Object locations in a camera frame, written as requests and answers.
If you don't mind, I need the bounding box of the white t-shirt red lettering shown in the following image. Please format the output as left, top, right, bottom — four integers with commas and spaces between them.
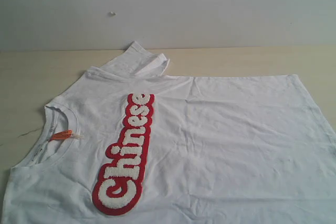
2, 43, 335, 223

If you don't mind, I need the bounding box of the orange neck tag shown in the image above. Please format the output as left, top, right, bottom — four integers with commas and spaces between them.
49, 130, 72, 142

